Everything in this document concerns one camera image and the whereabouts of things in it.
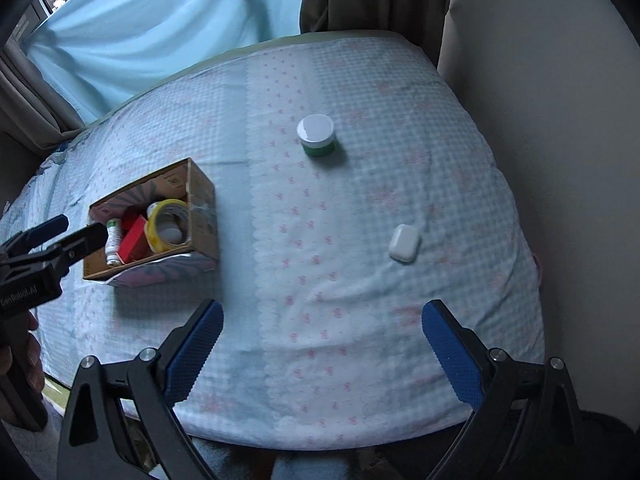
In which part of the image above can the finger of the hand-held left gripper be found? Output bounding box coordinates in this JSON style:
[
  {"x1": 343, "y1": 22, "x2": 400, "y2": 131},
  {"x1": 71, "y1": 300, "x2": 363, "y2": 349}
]
[
  {"x1": 0, "y1": 214, "x2": 70, "y2": 262},
  {"x1": 30, "y1": 222, "x2": 110, "y2": 273}
]

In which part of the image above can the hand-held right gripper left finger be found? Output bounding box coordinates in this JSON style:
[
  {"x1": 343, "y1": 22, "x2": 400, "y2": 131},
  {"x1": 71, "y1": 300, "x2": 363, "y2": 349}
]
[{"x1": 56, "y1": 299, "x2": 225, "y2": 480}]

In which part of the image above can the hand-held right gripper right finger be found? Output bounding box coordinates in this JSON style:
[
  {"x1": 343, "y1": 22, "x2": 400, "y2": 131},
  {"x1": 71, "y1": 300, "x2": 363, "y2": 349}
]
[{"x1": 421, "y1": 299, "x2": 588, "y2": 480}]

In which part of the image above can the white bottle with green label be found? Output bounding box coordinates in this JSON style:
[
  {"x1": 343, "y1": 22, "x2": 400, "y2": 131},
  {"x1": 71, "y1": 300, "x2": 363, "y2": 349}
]
[{"x1": 105, "y1": 218, "x2": 124, "y2": 267}]

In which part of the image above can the red rectangular box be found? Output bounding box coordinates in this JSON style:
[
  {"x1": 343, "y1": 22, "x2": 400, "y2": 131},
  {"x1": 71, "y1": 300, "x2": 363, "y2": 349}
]
[{"x1": 117, "y1": 210, "x2": 151, "y2": 263}]

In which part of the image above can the yellow tape roll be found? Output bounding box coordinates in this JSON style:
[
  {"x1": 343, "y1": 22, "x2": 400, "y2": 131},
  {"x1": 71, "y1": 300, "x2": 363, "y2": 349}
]
[{"x1": 144, "y1": 199, "x2": 191, "y2": 253}]

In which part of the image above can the white earbuds case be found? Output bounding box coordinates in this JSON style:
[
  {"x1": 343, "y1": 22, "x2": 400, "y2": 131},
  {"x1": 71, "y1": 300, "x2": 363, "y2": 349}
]
[{"x1": 389, "y1": 224, "x2": 422, "y2": 263}]

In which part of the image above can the cardboard box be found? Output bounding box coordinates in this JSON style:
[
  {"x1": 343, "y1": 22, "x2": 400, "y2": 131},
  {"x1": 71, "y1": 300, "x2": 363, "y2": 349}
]
[{"x1": 82, "y1": 157, "x2": 221, "y2": 288}]

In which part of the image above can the large white-lidded green jar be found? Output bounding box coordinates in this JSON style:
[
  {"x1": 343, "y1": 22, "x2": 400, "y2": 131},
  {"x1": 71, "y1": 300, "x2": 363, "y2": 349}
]
[{"x1": 296, "y1": 115, "x2": 337, "y2": 158}]

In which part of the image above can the person's left hand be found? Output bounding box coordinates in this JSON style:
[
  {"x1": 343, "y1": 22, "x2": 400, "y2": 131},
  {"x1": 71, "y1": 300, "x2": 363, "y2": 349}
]
[{"x1": 0, "y1": 312, "x2": 47, "y2": 402}]

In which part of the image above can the brown curtain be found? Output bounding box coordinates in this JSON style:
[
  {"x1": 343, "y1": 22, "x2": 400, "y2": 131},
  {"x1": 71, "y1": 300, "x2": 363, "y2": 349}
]
[
  {"x1": 0, "y1": 40, "x2": 86, "y2": 152},
  {"x1": 299, "y1": 0, "x2": 449, "y2": 68}
]

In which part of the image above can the light blue hanging cloth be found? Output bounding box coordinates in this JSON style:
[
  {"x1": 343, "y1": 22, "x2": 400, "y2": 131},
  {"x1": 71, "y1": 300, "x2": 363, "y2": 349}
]
[{"x1": 20, "y1": 0, "x2": 304, "y2": 126}]

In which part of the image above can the window with grey frame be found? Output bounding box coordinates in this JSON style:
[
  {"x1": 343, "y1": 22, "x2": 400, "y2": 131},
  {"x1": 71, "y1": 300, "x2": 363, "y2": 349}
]
[{"x1": 14, "y1": 0, "x2": 121, "y2": 43}]

